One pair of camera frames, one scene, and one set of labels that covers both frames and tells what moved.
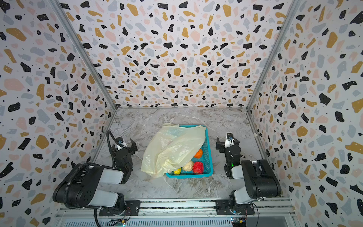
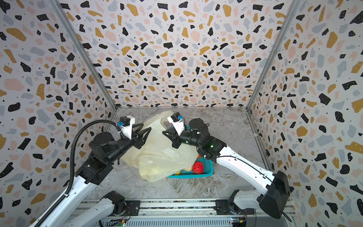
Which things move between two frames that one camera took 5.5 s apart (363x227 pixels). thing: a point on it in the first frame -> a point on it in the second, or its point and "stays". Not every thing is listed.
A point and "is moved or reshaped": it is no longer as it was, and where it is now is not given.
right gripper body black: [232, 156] -> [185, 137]
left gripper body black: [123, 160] -> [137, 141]
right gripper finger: [218, 144] -> [175, 143]
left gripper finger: [114, 149] -> [145, 136]
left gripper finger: [133, 144] -> [137, 125]
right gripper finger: [236, 142] -> [170, 128]
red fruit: [198, 167] stays
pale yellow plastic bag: [169, 148] is moved or reshaped
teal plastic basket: [206, 159] stays
